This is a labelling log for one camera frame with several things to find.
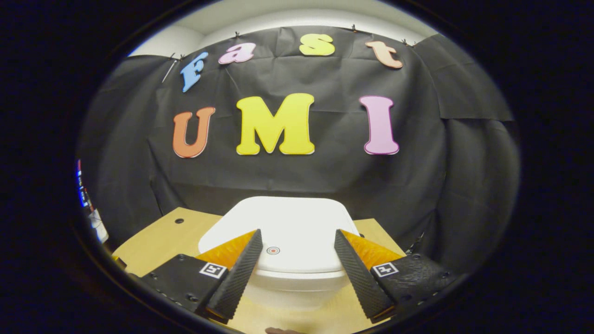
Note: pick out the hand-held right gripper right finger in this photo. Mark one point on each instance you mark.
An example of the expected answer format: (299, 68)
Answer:
(362, 283)

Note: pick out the computer monitor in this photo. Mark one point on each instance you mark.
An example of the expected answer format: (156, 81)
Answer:
(82, 190)

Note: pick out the white desktop garbage bin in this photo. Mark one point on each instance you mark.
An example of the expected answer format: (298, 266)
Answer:
(297, 222)

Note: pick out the wooden desktop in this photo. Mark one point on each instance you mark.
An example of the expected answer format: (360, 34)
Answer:
(158, 241)

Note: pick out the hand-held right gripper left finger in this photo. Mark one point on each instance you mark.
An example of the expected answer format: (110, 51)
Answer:
(234, 283)

